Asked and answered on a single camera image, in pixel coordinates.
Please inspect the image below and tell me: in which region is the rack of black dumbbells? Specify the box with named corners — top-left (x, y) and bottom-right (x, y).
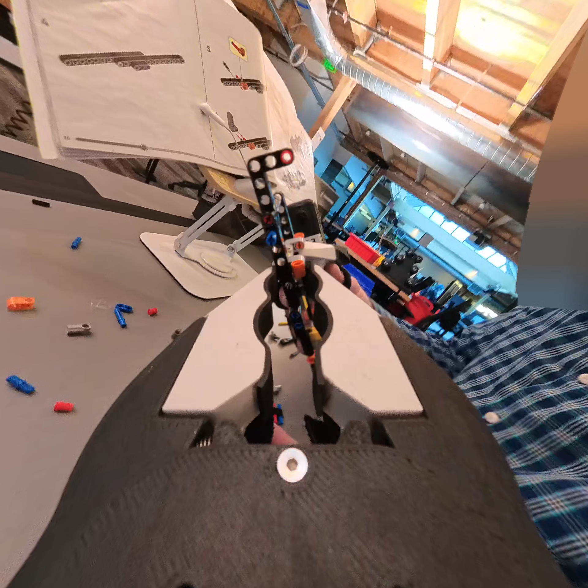
top-left (381, 252), bottom-right (424, 296)

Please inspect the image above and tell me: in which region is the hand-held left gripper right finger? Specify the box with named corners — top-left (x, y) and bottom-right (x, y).
top-left (304, 271), bottom-right (424, 432)

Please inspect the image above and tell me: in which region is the red office chair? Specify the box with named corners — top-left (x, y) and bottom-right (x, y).
top-left (395, 292), bottom-right (438, 328)

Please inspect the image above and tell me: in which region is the black lego chassis assembly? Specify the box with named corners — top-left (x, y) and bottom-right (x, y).
top-left (247, 148), bottom-right (324, 366)

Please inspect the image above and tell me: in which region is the person's plaid shirt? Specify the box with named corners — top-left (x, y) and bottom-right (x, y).
top-left (452, 305), bottom-right (588, 586)

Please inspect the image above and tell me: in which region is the silver ventilation duct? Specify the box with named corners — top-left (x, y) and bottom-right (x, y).
top-left (312, 0), bottom-right (539, 182)

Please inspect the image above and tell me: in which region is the black office chair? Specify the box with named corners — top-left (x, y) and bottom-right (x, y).
top-left (427, 299), bottom-right (475, 341)

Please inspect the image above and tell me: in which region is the red storage bin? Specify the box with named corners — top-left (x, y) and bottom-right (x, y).
top-left (345, 233), bottom-right (385, 263)

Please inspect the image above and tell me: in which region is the white book stand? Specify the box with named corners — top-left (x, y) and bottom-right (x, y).
top-left (140, 163), bottom-right (276, 300)

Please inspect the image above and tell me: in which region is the lego instruction booklet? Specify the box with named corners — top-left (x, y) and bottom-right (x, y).
top-left (11, 0), bottom-right (319, 196)

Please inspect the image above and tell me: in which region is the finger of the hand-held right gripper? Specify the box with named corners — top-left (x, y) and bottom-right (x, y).
top-left (301, 241), bottom-right (341, 264)

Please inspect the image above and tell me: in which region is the person's right hand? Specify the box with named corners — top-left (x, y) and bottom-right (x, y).
top-left (325, 263), bottom-right (376, 308)

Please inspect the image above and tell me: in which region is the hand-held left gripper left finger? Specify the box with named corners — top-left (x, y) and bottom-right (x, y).
top-left (161, 268), bottom-right (277, 432)

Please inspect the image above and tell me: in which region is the page holder clip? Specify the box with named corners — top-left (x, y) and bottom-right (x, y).
top-left (200, 103), bottom-right (252, 162)

